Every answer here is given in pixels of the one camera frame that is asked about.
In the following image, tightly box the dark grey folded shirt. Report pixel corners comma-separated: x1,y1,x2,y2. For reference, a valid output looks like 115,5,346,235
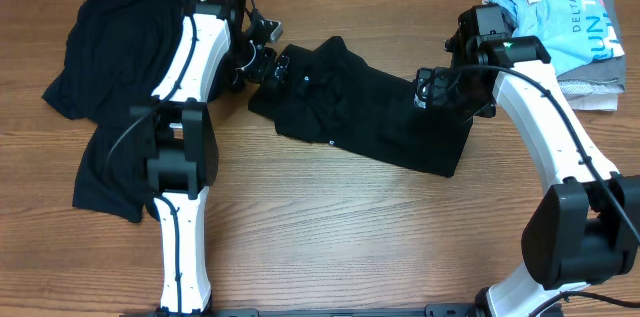
499,0,627,96

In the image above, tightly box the light blue folded t-shirt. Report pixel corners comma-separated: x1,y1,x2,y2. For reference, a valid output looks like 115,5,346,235
485,0,625,74

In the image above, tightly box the white mesh folded shirt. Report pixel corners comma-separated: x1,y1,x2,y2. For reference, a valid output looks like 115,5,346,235
480,0,624,112

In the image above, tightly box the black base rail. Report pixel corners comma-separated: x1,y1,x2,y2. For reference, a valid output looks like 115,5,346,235
123,303,488,317

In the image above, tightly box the black shirt on pile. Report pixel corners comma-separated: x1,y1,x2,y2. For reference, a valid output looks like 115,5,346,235
42,0,196,223

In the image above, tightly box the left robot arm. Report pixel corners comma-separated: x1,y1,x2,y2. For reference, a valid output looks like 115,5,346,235
130,0,289,316

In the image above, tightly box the black t-shirt with logo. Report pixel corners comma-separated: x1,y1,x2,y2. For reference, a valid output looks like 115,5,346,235
248,36,472,177

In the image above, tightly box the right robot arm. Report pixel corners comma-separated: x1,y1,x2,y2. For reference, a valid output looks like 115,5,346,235
414,4,639,317

